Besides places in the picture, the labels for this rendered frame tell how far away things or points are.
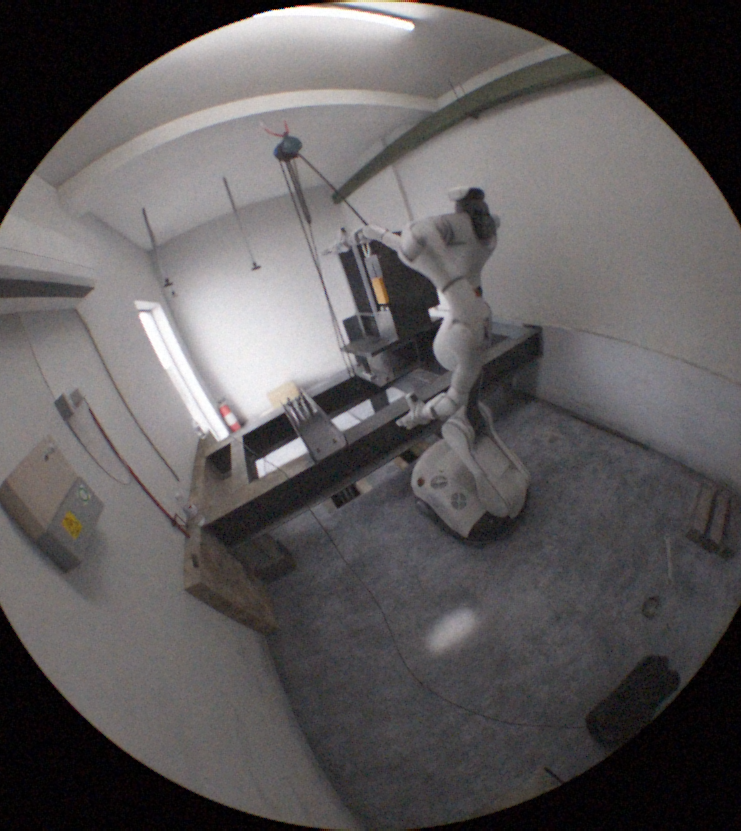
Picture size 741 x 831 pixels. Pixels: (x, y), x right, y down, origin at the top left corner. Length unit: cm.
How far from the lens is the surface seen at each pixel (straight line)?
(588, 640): 156
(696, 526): 201
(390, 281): 169
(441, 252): 75
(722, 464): 246
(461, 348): 74
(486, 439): 139
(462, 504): 146
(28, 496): 88
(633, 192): 208
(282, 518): 159
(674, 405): 225
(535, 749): 153
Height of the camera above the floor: 145
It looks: 30 degrees down
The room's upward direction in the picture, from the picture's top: 20 degrees counter-clockwise
